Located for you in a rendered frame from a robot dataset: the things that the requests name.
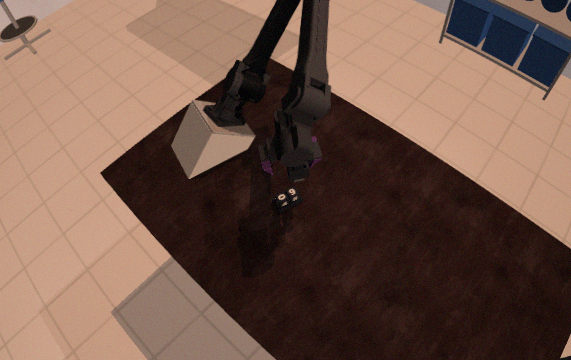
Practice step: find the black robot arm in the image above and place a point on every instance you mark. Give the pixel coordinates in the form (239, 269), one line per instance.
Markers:
(294, 142)

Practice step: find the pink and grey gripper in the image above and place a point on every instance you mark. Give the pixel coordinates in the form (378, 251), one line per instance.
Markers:
(268, 154)

